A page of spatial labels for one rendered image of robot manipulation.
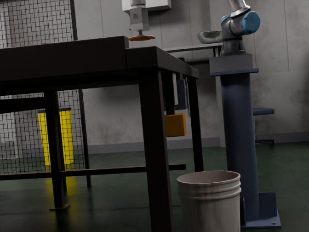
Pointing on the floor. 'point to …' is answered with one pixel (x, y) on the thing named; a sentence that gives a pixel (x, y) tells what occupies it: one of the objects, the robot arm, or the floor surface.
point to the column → (244, 149)
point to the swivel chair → (254, 124)
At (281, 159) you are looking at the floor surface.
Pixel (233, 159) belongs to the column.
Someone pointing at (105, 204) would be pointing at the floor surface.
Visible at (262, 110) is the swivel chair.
